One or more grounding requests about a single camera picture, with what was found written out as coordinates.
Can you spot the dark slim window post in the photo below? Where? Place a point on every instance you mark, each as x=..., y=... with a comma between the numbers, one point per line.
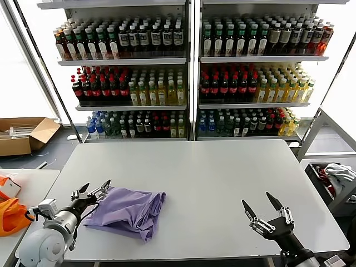
x=338, y=66
x=45, y=69

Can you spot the red crumpled garment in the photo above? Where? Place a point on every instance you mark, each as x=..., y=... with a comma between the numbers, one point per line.
x=322, y=172

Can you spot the open brown cardboard box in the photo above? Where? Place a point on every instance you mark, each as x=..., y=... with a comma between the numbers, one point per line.
x=16, y=146

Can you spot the red tea bottle white cap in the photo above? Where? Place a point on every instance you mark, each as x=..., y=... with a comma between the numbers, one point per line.
x=59, y=47

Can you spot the grey metal cart frame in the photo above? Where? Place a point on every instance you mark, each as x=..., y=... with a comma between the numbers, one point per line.
x=311, y=130

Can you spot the small white flat object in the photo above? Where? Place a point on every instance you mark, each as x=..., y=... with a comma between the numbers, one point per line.
x=73, y=137

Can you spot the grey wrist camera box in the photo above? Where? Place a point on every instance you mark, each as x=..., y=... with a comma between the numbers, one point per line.
x=47, y=207
x=335, y=261

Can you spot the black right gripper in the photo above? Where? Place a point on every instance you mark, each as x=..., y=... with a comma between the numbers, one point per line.
x=281, y=231

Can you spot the black storage bin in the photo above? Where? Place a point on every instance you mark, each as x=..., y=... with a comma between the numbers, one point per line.
x=314, y=178

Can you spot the plain purple t-shirt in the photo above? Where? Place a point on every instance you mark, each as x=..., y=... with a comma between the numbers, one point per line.
x=125, y=211

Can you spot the small white orange box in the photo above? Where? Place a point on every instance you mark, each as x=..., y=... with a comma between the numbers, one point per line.
x=11, y=187

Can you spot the blue label water bottle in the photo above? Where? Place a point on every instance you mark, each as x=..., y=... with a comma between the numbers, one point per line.
x=203, y=128
x=211, y=128
x=100, y=129
x=90, y=128

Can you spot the orange fabric bag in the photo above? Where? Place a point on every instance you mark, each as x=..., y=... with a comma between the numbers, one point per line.
x=11, y=217

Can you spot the dark drink bottle grey label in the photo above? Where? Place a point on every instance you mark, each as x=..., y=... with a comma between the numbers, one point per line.
x=317, y=36
x=296, y=36
x=307, y=36

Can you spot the small dark bottle white label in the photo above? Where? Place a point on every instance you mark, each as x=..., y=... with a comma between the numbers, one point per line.
x=245, y=128
x=254, y=126
x=147, y=128
x=262, y=126
x=140, y=128
x=237, y=128

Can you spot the small cola bottle red cap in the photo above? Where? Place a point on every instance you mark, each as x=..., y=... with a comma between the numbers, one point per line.
x=270, y=125
x=157, y=127
x=278, y=125
x=166, y=127

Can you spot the small grey flat strip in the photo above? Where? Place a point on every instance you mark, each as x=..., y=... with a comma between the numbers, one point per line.
x=42, y=165

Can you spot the dark drink bottle white label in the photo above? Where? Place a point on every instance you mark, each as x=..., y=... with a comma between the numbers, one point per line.
x=143, y=38
x=155, y=38
x=167, y=37
x=178, y=37
x=124, y=39
x=134, y=39

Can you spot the white plastic tube bundle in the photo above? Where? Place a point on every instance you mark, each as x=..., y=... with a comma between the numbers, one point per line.
x=19, y=133

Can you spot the dark green drink bottle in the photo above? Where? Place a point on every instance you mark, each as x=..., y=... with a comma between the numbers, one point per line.
x=229, y=127
x=132, y=129
x=116, y=129
x=220, y=127
x=124, y=129
x=108, y=129

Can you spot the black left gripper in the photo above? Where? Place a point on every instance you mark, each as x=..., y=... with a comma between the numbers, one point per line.
x=82, y=204

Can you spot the yellow juice bottle white cap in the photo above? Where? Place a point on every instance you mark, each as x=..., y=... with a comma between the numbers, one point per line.
x=172, y=94
x=143, y=96
x=300, y=92
x=152, y=95
x=272, y=93
x=281, y=92
x=309, y=92
x=181, y=94
x=291, y=92
x=162, y=95
x=134, y=96
x=262, y=93

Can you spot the small yellow green bottle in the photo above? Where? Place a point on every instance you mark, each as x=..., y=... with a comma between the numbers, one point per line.
x=294, y=127
x=285, y=128
x=181, y=129
x=173, y=129

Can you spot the white crumpled garment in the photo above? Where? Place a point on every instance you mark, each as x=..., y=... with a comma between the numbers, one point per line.
x=339, y=172

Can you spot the grey metal shelf rack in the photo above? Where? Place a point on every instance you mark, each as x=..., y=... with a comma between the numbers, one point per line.
x=264, y=59
x=125, y=61

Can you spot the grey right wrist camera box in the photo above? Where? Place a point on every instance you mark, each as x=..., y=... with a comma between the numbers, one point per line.
x=335, y=261

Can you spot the red drink bottle grey label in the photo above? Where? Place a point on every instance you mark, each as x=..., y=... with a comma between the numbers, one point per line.
x=327, y=37

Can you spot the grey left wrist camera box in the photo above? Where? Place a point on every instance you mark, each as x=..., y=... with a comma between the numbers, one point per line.
x=47, y=207

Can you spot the dark drink bottle beige label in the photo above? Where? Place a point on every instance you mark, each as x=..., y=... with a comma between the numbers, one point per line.
x=285, y=37
x=274, y=37

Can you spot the dark tea bottle green label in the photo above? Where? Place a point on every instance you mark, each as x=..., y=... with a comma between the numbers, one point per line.
x=113, y=46
x=79, y=47
x=229, y=43
x=68, y=47
x=252, y=43
x=241, y=43
x=263, y=43
x=90, y=46
x=207, y=43
x=218, y=43
x=101, y=46

